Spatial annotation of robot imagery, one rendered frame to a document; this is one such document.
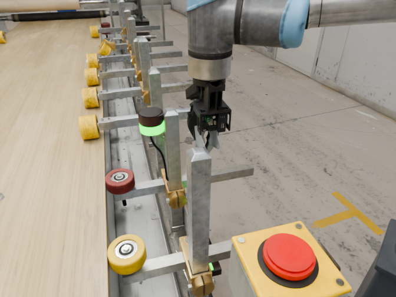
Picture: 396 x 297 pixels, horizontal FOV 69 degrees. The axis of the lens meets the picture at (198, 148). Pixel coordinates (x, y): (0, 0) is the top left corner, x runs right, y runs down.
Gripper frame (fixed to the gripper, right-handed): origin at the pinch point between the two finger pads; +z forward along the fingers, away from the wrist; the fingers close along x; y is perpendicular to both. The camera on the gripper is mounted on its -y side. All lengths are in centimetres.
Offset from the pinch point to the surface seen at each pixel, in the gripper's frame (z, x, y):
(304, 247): -22, -7, 47
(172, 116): -9.3, -7.6, -2.0
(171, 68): 6, 7, -81
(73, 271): 11.0, -33.1, 19.3
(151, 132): -6.4, -13.1, -0.8
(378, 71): 62, 246, -177
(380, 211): 101, 135, -39
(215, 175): 15.3, 5.4, -6.3
